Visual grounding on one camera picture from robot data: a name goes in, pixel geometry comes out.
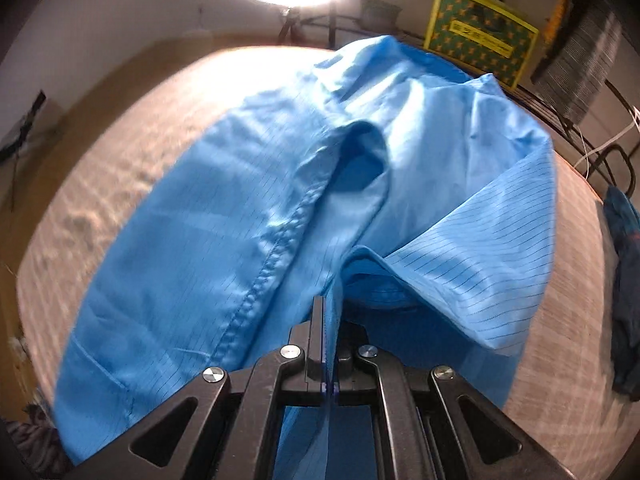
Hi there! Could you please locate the black light stand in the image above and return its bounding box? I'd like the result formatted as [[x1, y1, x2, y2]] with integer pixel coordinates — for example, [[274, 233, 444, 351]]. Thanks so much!
[[277, 5, 302, 44]]

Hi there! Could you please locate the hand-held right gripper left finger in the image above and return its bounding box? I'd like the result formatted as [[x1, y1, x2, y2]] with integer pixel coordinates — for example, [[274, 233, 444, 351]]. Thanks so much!
[[65, 296, 328, 480]]

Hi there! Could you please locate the yellow patterned box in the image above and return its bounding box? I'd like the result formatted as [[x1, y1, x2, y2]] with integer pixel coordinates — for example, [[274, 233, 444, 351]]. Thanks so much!
[[422, 0, 541, 92]]

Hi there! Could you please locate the beige checked blanket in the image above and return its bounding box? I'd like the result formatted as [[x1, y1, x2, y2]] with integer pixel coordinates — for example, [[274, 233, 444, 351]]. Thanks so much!
[[15, 45, 626, 466]]

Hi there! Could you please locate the white cable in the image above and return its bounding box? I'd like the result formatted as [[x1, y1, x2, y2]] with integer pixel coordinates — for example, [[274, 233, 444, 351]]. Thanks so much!
[[574, 109, 640, 173]]

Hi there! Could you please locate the dark patterned cloth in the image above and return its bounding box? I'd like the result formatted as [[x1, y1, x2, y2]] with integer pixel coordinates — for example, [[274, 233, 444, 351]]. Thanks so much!
[[0, 402, 68, 480]]

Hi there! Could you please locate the orange hanging cloth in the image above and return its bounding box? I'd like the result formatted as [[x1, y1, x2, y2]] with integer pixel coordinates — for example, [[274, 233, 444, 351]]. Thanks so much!
[[544, 0, 571, 56]]

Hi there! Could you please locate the potted plant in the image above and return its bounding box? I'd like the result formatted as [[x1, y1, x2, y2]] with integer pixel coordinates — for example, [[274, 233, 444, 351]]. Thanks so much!
[[360, 0, 403, 31]]

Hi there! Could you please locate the dark blue cloth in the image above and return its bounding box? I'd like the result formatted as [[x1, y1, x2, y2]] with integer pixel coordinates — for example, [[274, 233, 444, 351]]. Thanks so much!
[[602, 185, 640, 396]]

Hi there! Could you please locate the blue striped work coat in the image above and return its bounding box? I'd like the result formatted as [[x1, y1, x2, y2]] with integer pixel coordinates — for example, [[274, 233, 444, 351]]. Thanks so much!
[[52, 35, 558, 480]]

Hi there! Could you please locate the grey hanging cloth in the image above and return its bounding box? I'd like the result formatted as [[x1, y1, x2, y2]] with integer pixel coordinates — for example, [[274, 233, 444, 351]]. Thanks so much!
[[532, 0, 623, 126]]

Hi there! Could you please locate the black wall fixture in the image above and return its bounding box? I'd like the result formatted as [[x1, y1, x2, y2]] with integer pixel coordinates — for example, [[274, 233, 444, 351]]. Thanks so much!
[[0, 90, 48, 211]]

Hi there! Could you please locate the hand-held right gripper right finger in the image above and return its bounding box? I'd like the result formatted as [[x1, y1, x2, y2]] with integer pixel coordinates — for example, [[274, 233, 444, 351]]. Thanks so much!
[[330, 322, 576, 480]]

